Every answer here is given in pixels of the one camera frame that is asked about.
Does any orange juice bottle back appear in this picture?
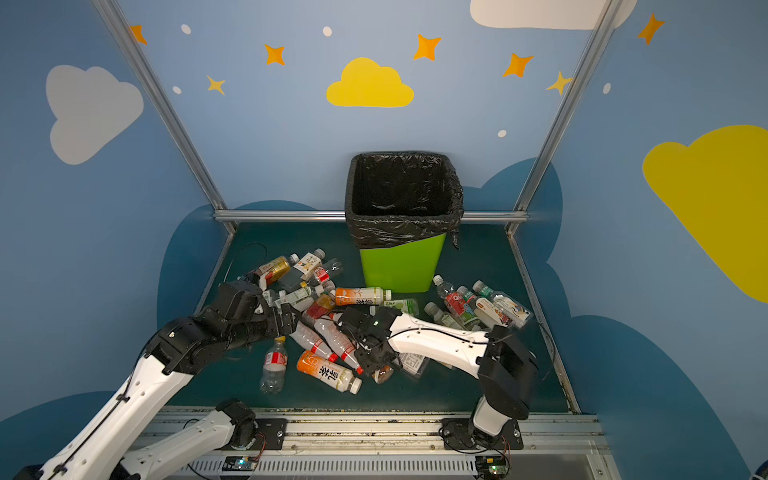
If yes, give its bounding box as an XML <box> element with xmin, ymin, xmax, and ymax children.
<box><xmin>333</xmin><ymin>287</ymin><xmax>392</xmax><ymax>306</ymax></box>

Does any aluminium frame post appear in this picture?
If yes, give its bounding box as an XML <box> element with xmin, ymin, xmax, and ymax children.
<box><xmin>92</xmin><ymin>0</ymin><xmax>228</xmax><ymax>213</ymax></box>
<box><xmin>505</xmin><ymin>0</ymin><xmax>624</xmax><ymax>240</ymax></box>

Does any black bin liner bag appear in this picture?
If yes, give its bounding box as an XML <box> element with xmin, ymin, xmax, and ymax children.
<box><xmin>344</xmin><ymin>151</ymin><xmax>464</xmax><ymax>250</ymax></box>

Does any small red yellow tea bottle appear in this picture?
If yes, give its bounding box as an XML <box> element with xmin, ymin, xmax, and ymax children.
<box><xmin>302</xmin><ymin>293</ymin><xmax>336</xmax><ymax>327</ymax></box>

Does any clear square osmanthus tea bottle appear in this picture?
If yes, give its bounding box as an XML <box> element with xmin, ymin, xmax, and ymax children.
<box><xmin>278</xmin><ymin>248</ymin><xmax>326</xmax><ymax>292</ymax></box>

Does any clear bottle green cap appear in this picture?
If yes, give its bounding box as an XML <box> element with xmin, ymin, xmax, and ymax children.
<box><xmin>424</xmin><ymin>302</ymin><xmax>463</xmax><ymax>330</ymax></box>

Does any clear bottle red label right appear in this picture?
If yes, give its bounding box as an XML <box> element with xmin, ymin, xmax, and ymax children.
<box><xmin>433</xmin><ymin>275</ymin><xmax>481</xmax><ymax>331</ymax></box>

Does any clear small bottle white label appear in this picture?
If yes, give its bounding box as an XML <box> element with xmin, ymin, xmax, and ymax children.
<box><xmin>399</xmin><ymin>353</ymin><xmax>429</xmax><ymax>379</ymax></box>

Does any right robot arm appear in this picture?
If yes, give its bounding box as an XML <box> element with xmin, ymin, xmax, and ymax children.
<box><xmin>338</xmin><ymin>307</ymin><xmax>539</xmax><ymax>453</ymax></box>

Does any aluminium left frame post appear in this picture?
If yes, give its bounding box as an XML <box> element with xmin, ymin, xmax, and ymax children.
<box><xmin>92</xmin><ymin>0</ymin><xmax>228</xmax><ymax>213</ymax></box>

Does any clear bottle red label yellow cap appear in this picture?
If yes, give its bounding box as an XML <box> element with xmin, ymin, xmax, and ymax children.
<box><xmin>310</xmin><ymin>258</ymin><xmax>343</xmax><ymax>286</ymax></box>

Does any aluminium back frame rail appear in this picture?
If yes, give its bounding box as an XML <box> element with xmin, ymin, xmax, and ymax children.
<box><xmin>214</xmin><ymin>210</ymin><xmax>528</xmax><ymax>223</ymax></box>

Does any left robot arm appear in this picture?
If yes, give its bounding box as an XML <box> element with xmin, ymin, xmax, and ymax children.
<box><xmin>16</xmin><ymin>281</ymin><xmax>297</xmax><ymax>479</ymax></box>

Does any orange juice bottle front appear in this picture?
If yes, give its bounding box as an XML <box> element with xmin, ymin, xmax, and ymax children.
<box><xmin>297</xmin><ymin>351</ymin><xmax>362</xmax><ymax>395</ymax></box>

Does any clear bottle red label front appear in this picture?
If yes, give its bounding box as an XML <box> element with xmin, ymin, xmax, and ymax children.
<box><xmin>260</xmin><ymin>336</ymin><xmax>287</xmax><ymax>394</ymax></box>

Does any white bottle red cap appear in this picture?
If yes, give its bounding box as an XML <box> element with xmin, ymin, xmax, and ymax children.
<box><xmin>290</xmin><ymin>321</ymin><xmax>338</xmax><ymax>363</ymax></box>
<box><xmin>314</xmin><ymin>318</ymin><xmax>363</xmax><ymax>376</ymax></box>

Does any red gold energy drink bottle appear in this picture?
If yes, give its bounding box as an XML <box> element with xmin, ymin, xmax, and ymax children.
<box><xmin>247</xmin><ymin>254</ymin><xmax>299</xmax><ymax>290</ymax></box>

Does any clear bottle colourful label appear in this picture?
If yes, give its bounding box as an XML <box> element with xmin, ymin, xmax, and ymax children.
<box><xmin>473</xmin><ymin>280</ymin><xmax>533</xmax><ymax>330</ymax></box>

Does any orange juice bottle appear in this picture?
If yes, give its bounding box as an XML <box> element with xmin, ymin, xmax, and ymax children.
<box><xmin>297</xmin><ymin>351</ymin><xmax>362</xmax><ymax>395</ymax></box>
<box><xmin>333</xmin><ymin>287</ymin><xmax>392</xmax><ymax>306</ymax></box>

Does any aluminium right frame post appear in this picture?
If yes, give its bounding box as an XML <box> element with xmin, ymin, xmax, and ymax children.
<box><xmin>505</xmin><ymin>0</ymin><xmax>624</xmax><ymax>240</ymax></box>

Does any green plastic bin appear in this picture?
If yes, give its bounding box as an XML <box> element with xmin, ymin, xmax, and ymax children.
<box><xmin>360</xmin><ymin>234</ymin><xmax>446</xmax><ymax>293</ymax></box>

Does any clear lime juice bottle right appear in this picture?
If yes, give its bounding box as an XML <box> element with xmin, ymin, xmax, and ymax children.
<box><xmin>383</xmin><ymin>298</ymin><xmax>420</xmax><ymax>316</ymax></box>

